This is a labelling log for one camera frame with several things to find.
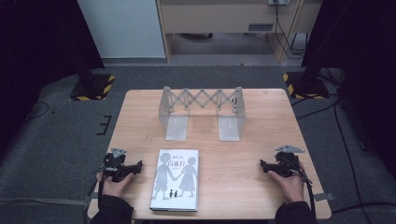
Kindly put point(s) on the long grey floor tape strip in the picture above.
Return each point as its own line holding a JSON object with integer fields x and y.
{"x": 40, "y": 201}

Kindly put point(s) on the person's right hand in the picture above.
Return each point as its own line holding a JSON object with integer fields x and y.
{"x": 291, "y": 186}

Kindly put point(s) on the white book with grey figures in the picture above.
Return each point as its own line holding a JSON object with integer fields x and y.
{"x": 176, "y": 180}

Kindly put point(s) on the person's left hand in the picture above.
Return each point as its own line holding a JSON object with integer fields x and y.
{"x": 115, "y": 186}

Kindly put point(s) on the black tape floor mark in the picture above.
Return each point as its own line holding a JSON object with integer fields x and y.
{"x": 105, "y": 125}

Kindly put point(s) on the black curtain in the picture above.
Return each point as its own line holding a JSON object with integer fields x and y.
{"x": 37, "y": 56}
{"x": 367, "y": 62}

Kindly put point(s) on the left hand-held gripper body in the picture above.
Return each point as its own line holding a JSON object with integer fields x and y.
{"x": 116, "y": 165}

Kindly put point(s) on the black stand base striped edge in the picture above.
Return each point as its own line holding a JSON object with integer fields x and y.
{"x": 93, "y": 87}
{"x": 306, "y": 87}

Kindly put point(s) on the white power strip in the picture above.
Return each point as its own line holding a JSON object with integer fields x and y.
{"x": 278, "y": 2}

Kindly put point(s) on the grey tape piece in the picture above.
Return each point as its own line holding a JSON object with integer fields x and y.
{"x": 90, "y": 197}
{"x": 323, "y": 197}

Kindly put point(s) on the light wooden desk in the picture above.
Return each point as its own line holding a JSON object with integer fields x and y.
{"x": 224, "y": 15}

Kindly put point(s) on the white panel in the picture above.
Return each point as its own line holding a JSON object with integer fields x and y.
{"x": 121, "y": 28}

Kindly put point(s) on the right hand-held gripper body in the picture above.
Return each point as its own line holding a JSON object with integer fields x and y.
{"x": 286, "y": 161}

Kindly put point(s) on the expandable metal book rack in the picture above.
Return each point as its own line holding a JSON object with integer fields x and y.
{"x": 202, "y": 99}

